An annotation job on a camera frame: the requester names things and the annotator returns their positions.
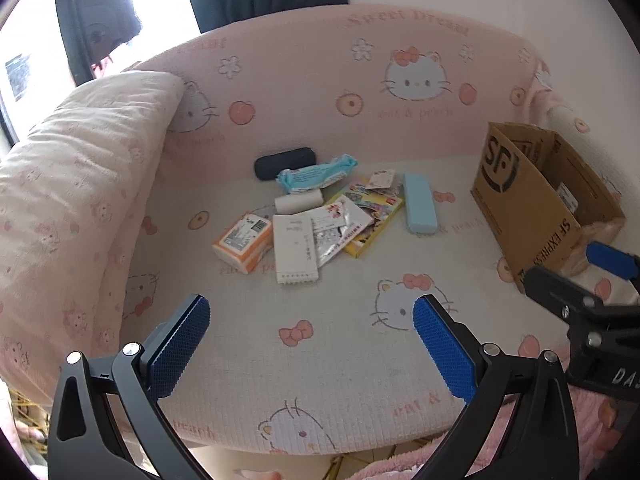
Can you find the grey-print sticker packet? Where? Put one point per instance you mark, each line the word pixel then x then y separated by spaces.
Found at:
pixel 325 240

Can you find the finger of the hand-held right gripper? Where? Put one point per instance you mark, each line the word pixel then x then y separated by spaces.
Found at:
pixel 560 295
pixel 612 259

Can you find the dark blue glasses case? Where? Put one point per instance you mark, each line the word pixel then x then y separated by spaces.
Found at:
pixel 285 162

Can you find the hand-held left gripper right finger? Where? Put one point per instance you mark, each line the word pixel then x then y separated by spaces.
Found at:
pixel 442 350

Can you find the white printed cushion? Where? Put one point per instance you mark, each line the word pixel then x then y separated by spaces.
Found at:
pixel 75 185

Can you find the light blue pencil case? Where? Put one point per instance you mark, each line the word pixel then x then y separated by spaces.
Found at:
pixel 420 205

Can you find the brown cardboard box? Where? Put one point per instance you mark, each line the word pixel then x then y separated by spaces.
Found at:
pixel 505 185

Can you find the dark-haired cartoon doll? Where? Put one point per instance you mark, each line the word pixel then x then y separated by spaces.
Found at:
pixel 107 15

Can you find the white paper roll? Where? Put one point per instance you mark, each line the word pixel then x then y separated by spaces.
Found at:
pixel 300 202

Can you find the black curved frame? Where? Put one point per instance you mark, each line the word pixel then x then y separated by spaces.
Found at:
pixel 67 20

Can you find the light blue wet wipes pack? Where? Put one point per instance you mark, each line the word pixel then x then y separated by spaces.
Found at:
pixel 310 176

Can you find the small pink card packet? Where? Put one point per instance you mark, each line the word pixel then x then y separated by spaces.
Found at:
pixel 380 180

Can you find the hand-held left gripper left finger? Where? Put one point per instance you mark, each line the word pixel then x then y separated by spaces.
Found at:
pixel 180 345

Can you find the colourful yellow-edged puzzle box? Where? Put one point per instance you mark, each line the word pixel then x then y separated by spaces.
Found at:
pixel 377 210

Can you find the white printed notice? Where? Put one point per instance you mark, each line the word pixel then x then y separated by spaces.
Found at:
pixel 17 75

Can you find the white red-print sticker packet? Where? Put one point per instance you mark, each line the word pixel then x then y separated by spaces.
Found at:
pixel 350 220

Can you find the orange and white box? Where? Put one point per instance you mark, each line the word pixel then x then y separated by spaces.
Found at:
pixel 240 245

